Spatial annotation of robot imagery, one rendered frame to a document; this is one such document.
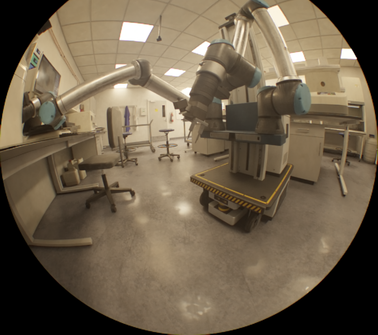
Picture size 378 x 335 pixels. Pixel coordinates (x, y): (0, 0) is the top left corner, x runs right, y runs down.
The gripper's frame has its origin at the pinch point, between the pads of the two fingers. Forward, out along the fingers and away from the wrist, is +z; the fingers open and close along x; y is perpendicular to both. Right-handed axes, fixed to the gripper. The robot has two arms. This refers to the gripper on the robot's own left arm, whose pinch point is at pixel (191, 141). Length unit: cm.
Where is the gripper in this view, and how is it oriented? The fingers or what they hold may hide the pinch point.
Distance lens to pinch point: 39.2
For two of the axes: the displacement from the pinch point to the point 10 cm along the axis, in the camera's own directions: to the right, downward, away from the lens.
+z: -3.7, 9.3, 0.7
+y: -8.1, -2.8, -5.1
